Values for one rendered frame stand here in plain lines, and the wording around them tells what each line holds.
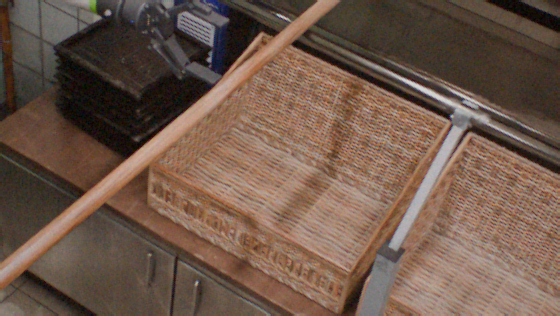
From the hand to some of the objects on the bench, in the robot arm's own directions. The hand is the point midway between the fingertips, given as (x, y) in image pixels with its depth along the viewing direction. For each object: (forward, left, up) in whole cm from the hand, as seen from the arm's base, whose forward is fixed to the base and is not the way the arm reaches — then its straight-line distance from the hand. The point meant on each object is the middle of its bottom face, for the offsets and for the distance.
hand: (216, 51), depth 186 cm
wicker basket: (+8, +30, -60) cm, 68 cm away
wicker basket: (+67, +29, -60) cm, 95 cm away
